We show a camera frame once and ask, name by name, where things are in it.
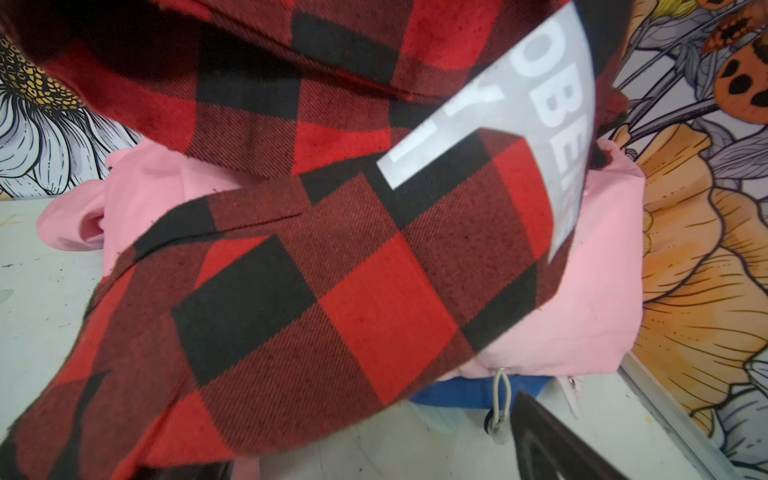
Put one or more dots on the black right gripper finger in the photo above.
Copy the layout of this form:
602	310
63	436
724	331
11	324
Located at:
546	449

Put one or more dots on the blue cloth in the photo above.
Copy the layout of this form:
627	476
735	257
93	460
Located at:
466	393

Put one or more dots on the red black plaid cloth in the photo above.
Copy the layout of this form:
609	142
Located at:
419	167

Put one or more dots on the pink cloth garment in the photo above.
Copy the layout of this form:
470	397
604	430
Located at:
586	328

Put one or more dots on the grey drawstring toggle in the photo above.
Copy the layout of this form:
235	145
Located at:
498	424

